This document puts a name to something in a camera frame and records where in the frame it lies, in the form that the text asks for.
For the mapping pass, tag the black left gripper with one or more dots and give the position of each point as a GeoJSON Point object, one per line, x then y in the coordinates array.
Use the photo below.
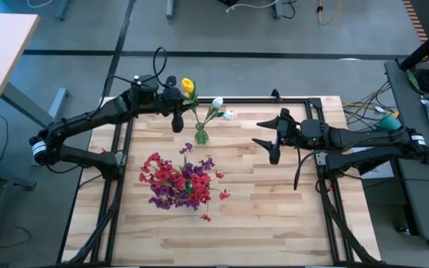
{"type": "Point", "coordinates": [170, 98]}

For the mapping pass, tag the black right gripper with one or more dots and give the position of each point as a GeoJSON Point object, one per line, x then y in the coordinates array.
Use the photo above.
{"type": "Point", "coordinates": [288, 130]}

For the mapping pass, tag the white artificial tulip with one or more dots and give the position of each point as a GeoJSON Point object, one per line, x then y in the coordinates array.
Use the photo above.
{"type": "Point", "coordinates": [218, 102]}
{"type": "Point", "coordinates": [228, 115]}

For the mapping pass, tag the purple artificial flower bunch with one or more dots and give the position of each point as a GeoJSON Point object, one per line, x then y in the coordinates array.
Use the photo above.
{"type": "Point", "coordinates": [161, 191]}
{"type": "Point", "coordinates": [207, 164]}

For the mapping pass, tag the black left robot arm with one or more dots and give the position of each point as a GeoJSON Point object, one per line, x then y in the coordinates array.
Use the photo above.
{"type": "Point", "coordinates": [88, 119]}

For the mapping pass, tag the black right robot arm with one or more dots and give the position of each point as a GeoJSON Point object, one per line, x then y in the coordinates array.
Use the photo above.
{"type": "Point", "coordinates": [348, 137]}

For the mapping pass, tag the green glass vase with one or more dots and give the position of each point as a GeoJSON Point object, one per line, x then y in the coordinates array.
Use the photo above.
{"type": "Point", "coordinates": [201, 138]}

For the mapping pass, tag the grey metal table leg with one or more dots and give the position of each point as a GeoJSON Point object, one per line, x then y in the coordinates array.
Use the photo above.
{"type": "Point", "coordinates": [278, 9]}
{"type": "Point", "coordinates": [62, 9]}
{"type": "Point", "coordinates": [170, 9]}

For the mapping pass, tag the white paper sheet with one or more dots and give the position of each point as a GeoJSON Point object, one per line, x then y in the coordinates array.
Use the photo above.
{"type": "Point", "coordinates": [382, 172]}

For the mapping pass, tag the teal cup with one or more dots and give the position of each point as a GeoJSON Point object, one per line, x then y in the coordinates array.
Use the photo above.
{"type": "Point", "coordinates": [389, 121]}

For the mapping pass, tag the grey side table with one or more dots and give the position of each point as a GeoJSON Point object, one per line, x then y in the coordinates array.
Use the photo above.
{"type": "Point", "coordinates": [404, 97]}

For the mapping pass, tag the green leaf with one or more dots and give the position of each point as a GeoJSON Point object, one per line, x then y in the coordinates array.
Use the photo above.
{"type": "Point", "coordinates": [412, 80]}

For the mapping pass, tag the grey metal desk leg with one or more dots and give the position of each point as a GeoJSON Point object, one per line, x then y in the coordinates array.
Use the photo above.
{"type": "Point", "coordinates": [21, 102]}

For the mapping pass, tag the dark desk foot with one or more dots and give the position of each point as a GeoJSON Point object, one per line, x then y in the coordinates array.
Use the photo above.
{"type": "Point", "coordinates": [13, 180]}

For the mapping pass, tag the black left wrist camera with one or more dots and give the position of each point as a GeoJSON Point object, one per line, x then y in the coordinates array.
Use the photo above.
{"type": "Point", "coordinates": [177, 123]}

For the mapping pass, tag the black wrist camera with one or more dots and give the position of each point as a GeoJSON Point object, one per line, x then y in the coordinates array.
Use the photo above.
{"type": "Point", "coordinates": [177, 123]}
{"type": "Point", "coordinates": [274, 156]}

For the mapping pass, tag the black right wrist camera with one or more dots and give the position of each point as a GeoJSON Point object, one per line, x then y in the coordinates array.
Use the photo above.
{"type": "Point", "coordinates": [274, 156]}

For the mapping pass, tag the black metal table frame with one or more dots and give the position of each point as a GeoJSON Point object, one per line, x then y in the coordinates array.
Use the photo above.
{"type": "Point", "coordinates": [244, 100]}

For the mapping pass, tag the black diagonal post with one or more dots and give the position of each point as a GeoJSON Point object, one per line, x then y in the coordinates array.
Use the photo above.
{"type": "Point", "coordinates": [426, 44]}

